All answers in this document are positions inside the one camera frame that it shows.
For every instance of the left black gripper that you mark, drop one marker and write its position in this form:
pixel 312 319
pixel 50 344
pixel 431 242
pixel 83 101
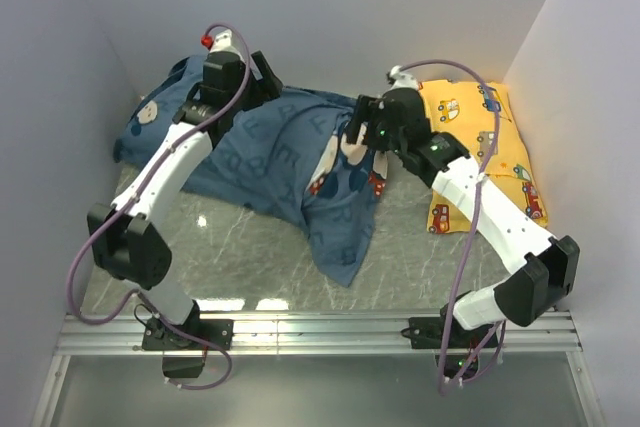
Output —
pixel 267 88

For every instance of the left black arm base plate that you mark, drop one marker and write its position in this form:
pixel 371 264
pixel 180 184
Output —
pixel 184 354

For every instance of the blue cartoon mouse pillowcase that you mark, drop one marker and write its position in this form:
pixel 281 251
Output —
pixel 289 158

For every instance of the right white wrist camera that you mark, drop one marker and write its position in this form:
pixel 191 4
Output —
pixel 398 78

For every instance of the yellow car print pillow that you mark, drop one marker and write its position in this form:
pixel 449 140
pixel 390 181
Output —
pixel 478 116

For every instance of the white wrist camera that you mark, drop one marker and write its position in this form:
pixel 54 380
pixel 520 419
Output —
pixel 221 42
pixel 398 78

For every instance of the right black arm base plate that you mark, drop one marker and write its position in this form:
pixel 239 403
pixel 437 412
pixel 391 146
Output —
pixel 426 333

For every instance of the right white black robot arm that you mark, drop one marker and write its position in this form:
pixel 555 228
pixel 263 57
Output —
pixel 541 268

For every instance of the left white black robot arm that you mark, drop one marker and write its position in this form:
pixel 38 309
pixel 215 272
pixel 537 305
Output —
pixel 125 240

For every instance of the aluminium mounting rail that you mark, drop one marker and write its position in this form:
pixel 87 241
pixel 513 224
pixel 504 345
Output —
pixel 307 333

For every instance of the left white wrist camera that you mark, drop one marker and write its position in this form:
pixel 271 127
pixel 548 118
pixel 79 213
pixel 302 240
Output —
pixel 221 42

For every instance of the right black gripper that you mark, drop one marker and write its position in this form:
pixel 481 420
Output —
pixel 361 115

